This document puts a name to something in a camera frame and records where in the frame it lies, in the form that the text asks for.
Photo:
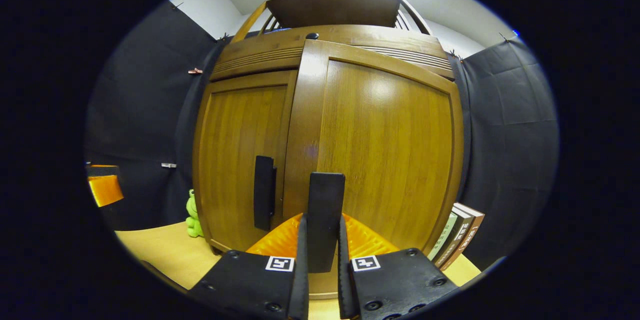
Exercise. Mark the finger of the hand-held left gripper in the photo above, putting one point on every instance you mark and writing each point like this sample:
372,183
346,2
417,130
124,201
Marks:
106,190

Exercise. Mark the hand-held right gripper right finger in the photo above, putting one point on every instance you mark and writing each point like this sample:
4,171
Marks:
344,285

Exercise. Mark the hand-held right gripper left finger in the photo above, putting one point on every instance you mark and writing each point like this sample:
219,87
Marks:
301,280

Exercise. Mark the wooden cabinet door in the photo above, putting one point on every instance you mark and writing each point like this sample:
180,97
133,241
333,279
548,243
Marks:
390,150
235,150

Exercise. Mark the wooden double-door shoe cabinet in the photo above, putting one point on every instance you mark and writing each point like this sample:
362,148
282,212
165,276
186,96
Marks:
335,8

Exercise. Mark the white clip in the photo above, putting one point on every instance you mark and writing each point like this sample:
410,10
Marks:
168,165

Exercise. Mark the green frog plush toy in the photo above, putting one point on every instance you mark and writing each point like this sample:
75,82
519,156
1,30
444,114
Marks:
193,220

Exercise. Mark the pale green book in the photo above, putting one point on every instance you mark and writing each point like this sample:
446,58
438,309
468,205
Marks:
442,240

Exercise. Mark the black book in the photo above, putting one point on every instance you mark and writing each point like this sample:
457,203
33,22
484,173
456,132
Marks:
456,240

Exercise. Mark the brown book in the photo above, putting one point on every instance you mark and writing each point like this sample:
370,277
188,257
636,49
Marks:
470,237

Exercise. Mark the wooden drawer with ribbed front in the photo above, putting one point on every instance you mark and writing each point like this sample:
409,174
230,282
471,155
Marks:
260,53

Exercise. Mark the black round drawer knob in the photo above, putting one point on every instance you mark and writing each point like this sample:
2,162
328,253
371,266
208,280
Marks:
312,36

